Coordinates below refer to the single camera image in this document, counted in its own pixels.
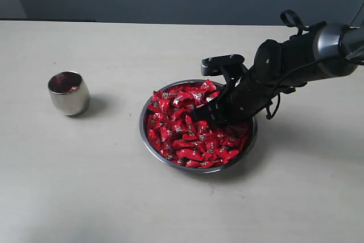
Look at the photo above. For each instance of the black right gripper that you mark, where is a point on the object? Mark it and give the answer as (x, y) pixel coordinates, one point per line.
(238, 103)

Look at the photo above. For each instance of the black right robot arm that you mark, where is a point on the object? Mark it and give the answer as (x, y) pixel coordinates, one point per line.
(322, 51)

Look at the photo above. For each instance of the pile of red candies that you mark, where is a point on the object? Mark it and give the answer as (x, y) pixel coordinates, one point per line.
(193, 143)

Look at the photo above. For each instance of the round steel bowl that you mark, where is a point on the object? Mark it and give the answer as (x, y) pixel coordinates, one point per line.
(198, 125)

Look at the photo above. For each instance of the steel cup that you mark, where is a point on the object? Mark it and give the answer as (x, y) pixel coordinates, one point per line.
(69, 103)

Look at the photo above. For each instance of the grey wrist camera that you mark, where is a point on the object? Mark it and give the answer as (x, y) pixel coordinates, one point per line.
(230, 66)

